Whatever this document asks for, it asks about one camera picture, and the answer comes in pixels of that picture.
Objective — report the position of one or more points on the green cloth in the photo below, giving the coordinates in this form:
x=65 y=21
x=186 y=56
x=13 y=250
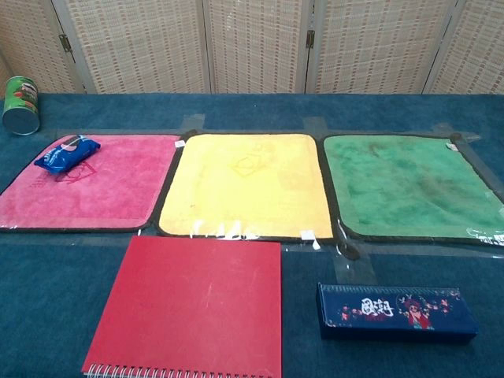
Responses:
x=405 y=189

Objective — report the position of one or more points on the small blue wipes packet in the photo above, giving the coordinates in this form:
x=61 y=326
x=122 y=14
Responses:
x=65 y=154

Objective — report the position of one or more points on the woven folding screen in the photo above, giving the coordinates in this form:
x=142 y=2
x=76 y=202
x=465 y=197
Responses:
x=252 y=39

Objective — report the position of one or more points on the blue table cover cloth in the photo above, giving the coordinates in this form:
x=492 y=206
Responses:
x=393 y=110

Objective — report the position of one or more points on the yellow cloth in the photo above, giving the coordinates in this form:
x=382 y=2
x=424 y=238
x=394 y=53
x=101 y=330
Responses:
x=244 y=197

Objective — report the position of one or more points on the dark blue printed pencil box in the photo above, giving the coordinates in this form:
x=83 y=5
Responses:
x=393 y=319

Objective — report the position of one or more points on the green chips can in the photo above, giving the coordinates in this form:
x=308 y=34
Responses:
x=21 y=106

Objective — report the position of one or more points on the red spiral notebook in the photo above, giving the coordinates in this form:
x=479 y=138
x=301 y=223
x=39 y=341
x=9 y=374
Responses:
x=189 y=307

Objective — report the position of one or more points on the pink cloth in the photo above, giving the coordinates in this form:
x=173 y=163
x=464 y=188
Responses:
x=102 y=197

